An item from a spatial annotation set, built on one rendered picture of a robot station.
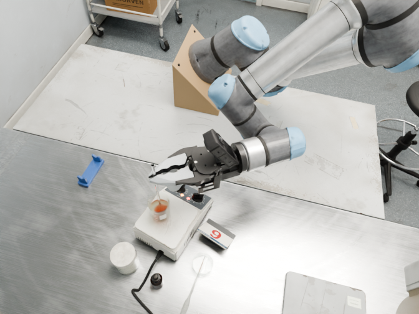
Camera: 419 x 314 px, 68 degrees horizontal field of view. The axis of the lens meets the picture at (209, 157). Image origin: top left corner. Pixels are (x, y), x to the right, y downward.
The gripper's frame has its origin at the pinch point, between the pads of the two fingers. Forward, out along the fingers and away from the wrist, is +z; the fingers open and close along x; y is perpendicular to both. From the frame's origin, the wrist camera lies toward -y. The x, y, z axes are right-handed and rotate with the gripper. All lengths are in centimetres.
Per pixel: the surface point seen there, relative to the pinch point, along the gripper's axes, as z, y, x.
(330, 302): -33, 25, -33
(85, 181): 18.3, 23.5, 18.6
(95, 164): 14.8, 24.6, 24.3
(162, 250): 2.3, 21.3, -8.6
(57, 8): 29, 74, 207
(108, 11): -6, 92, 226
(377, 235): -56, 26, -22
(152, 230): 3.4, 17.0, -4.6
